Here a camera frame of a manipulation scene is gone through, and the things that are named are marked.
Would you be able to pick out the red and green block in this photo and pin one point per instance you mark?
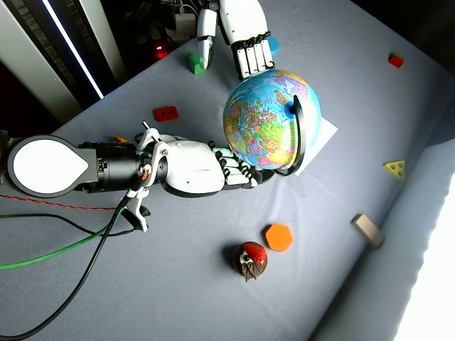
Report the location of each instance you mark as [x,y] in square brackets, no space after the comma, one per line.
[395,61]

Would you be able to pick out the red block with holes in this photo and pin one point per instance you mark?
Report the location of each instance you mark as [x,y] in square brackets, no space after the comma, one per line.
[165,113]

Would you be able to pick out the green cube block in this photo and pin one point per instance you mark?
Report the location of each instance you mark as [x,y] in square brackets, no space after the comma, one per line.
[193,65]

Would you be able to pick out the yellow triangle block with holes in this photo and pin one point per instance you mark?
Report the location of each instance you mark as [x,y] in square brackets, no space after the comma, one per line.
[396,170]

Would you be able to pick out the frame post with light strip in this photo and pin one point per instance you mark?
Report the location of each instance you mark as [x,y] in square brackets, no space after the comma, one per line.
[71,53]

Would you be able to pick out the blue disc block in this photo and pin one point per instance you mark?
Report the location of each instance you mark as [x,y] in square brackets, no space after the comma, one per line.
[274,45]

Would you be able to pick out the white power adaptor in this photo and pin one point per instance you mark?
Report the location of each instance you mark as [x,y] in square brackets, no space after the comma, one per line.
[185,26]

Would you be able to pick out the world globe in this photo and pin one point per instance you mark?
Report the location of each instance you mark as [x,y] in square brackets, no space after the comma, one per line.
[256,120]

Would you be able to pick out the grey rectangular block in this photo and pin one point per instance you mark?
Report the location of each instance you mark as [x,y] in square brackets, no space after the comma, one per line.
[368,231]

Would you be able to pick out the grey tablecloth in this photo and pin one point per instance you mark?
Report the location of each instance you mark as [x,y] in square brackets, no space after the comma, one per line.
[177,284]

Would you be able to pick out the orange hexagon block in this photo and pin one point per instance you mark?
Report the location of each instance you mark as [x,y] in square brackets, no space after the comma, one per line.
[279,237]

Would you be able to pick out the toy cupcake with strawberry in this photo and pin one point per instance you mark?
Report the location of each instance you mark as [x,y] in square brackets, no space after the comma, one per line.
[250,261]

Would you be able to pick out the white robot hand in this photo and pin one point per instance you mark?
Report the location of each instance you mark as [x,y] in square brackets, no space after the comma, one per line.
[245,21]
[192,170]

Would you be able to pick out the white paper sheet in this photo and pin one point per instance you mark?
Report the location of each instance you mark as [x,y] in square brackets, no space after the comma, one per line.
[321,136]

